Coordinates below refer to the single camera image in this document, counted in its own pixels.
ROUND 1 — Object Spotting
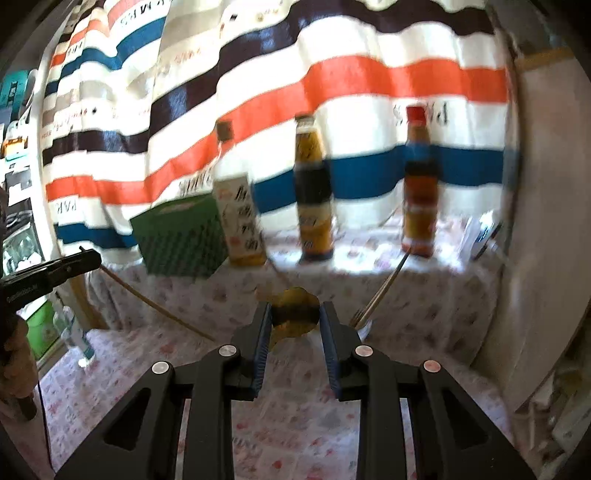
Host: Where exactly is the gold fork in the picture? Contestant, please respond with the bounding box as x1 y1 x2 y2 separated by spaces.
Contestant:
353 251 411 330

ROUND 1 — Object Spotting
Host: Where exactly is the dark sauce bottle yellow label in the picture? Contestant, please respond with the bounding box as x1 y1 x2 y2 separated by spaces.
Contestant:
293 113 335 261

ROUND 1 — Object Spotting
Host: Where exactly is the green checkered box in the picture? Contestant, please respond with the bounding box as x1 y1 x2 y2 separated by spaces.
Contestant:
130 193 229 278

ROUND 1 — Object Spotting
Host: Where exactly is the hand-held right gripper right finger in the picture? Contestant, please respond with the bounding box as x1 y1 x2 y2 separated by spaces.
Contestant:
318 301 536 480

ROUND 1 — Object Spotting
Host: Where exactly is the single wooden chopstick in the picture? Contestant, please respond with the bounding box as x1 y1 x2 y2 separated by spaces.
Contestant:
102 268 218 343

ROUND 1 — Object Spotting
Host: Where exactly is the clear plastic bottle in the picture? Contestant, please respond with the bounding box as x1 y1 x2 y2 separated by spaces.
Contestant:
58 300 96 367

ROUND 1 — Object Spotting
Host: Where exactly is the person's left hand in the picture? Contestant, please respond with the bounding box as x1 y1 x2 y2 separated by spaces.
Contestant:
0 320 38 403

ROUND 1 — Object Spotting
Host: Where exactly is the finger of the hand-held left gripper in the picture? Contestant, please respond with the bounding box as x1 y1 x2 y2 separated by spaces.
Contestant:
46 261 102 290
48 248 102 274

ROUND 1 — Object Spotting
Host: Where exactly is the bear printed cloth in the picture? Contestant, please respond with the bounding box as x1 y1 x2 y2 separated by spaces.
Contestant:
88 217 502 365

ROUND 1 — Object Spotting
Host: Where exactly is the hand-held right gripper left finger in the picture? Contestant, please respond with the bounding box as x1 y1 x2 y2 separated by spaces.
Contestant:
54 302 273 480

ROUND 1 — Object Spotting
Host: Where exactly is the red cap sauce bottle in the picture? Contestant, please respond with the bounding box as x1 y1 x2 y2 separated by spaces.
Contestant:
401 105 440 258

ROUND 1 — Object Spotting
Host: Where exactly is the patchwork printed tablecloth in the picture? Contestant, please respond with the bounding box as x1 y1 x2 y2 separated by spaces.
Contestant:
37 323 522 480

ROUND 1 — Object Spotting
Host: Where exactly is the striped curtain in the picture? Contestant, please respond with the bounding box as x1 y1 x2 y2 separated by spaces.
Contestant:
39 0 513 278

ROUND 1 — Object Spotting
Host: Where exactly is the gold spoon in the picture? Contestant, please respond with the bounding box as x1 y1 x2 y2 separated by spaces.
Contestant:
256 286 320 352

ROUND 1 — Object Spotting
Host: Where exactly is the black cable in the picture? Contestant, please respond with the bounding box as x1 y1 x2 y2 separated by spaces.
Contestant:
34 383 49 464

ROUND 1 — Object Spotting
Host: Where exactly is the amber cooking wine bottle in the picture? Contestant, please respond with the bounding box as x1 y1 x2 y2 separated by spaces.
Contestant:
212 120 269 267

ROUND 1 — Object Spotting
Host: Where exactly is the white board panel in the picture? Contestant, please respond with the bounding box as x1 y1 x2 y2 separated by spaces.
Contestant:
475 46 591 407

